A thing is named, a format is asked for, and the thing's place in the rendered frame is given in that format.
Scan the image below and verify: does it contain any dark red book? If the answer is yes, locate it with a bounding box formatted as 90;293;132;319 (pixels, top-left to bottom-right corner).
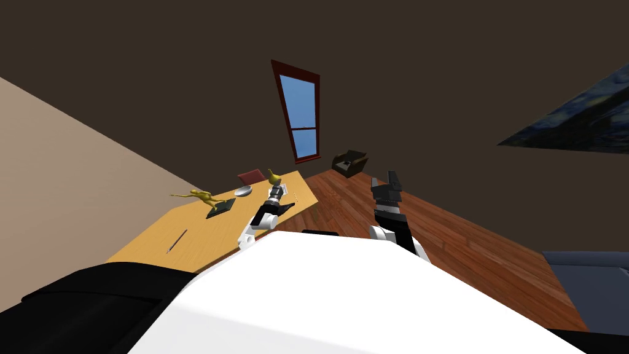
238;169;267;186

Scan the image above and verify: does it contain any brown armchair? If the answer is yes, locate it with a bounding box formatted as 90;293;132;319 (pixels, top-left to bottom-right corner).
331;149;369;179

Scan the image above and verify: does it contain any dark blue wall painting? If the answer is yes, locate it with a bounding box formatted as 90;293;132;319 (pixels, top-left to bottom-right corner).
497;63;629;155

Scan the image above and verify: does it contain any light wooden desk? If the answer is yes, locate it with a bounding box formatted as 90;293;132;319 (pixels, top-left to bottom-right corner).
105;170;320;274

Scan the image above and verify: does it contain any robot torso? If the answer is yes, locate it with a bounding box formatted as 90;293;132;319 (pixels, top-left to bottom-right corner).
127;228;588;354

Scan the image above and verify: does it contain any blue-grey sofa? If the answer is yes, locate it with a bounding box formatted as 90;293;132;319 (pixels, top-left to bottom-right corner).
542;250;629;338

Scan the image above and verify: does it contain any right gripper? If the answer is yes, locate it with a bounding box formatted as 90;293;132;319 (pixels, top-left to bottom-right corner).
370;170;404;205

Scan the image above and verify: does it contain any red-framed window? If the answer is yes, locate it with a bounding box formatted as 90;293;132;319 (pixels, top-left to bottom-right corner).
270;58;322;165

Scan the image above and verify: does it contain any gold figure statue, dark base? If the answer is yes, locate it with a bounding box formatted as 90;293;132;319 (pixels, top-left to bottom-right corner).
170;189;236;220

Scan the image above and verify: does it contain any thin dark pencil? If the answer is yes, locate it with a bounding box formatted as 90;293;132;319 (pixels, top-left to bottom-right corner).
166;229;189;254

